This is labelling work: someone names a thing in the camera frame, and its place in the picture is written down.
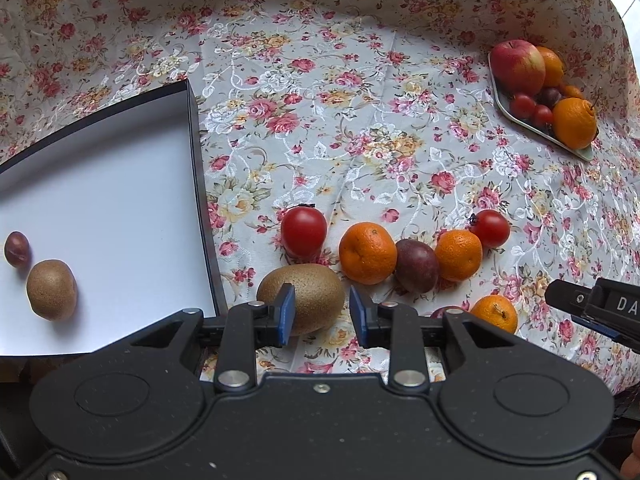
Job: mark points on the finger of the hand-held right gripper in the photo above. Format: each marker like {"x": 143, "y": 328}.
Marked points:
{"x": 565, "y": 296}
{"x": 602, "y": 329}

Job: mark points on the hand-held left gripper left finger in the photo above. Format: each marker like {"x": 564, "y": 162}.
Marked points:
{"x": 286, "y": 312}

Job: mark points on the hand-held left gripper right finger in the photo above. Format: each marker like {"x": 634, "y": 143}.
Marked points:
{"x": 357, "y": 310}

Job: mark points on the large brown kiwi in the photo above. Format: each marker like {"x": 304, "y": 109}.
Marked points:
{"x": 312, "y": 295}

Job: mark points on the large orange mandarin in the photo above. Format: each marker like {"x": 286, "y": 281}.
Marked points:
{"x": 367, "y": 252}

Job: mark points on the large red tomato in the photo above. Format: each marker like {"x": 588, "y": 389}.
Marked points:
{"x": 303, "y": 230}

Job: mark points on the black box white inside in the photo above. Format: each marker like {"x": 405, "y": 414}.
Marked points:
{"x": 125, "y": 185}

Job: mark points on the person's right hand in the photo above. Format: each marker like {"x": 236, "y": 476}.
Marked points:
{"x": 633, "y": 455}

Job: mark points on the bumpy orange mandarin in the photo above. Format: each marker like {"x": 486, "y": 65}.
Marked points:
{"x": 575, "y": 122}

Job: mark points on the small red tomato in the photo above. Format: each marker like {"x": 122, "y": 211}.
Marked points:
{"x": 541, "y": 115}
{"x": 522, "y": 105}

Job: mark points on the floral tablecloth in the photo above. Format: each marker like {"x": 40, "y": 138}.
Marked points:
{"x": 350, "y": 110}

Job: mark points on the grey plate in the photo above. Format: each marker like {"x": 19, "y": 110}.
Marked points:
{"x": 505, "y": 105}

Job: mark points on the small purple passion fruit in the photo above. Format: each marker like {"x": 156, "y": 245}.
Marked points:
{"x": 550, "y": 96}
{"x": 16, "y": 249}

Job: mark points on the small orange kumquat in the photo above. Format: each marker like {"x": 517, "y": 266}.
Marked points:
{"x": 571, "y": 91}

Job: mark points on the orange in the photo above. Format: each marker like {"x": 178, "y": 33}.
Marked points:
{"x": 552, "y": 65}

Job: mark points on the red apple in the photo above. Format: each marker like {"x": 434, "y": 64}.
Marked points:
{"x": 517, "y": 66}

